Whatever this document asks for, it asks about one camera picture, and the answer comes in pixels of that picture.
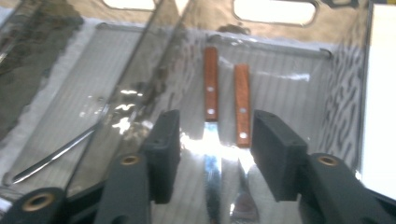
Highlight wooden handled metal fork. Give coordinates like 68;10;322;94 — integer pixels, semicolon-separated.
201;46;224;224
229;63;260;224

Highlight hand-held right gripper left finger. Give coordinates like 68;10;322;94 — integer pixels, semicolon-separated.
92;108;182;224

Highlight smoky clear plastic bin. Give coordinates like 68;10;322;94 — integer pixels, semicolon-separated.
134;0;375;224
0;0;200;203

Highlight metal spoon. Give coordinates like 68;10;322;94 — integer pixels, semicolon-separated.
11;121;101;185

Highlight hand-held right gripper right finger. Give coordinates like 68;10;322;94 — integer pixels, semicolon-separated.
249;108;390;224

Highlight white table mat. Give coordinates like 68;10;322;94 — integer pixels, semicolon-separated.
361;3;396;200

